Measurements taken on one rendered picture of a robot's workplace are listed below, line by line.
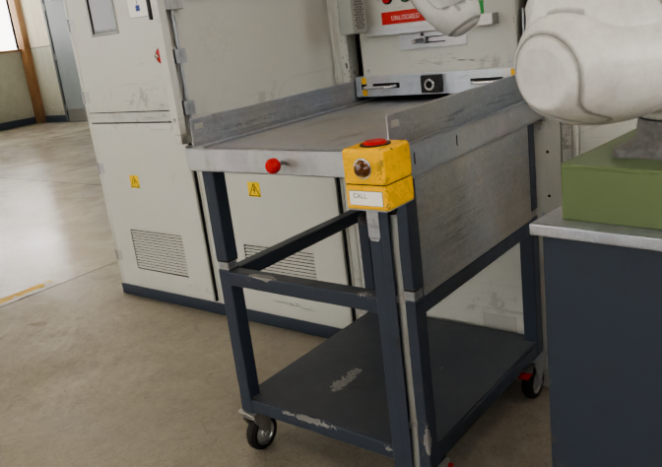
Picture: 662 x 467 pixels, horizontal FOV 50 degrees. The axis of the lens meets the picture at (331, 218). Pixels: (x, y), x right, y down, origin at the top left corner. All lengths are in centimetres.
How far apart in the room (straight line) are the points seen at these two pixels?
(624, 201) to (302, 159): 66
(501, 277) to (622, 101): 119
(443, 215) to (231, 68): 77
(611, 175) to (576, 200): 7
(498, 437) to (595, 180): 101
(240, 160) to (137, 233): 164
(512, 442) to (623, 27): 125
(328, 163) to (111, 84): 175
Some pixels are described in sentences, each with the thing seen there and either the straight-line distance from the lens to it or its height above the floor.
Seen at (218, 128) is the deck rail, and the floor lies 88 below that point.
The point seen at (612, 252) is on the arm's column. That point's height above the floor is 71.
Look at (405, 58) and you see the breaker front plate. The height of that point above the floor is 97.
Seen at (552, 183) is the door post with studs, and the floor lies 61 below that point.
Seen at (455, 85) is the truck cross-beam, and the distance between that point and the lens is 201.
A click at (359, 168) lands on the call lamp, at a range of 109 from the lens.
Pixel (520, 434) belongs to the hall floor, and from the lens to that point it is 200.
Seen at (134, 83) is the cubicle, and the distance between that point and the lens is 295.
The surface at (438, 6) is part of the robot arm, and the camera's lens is 155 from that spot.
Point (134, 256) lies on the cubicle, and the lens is 326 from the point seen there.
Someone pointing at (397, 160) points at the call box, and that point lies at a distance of 111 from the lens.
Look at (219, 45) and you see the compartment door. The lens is 196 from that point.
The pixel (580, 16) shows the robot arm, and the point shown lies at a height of 106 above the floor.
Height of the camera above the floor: 109
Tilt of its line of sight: 15 degrees down
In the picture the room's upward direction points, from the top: 7 degrees counter-clockwise
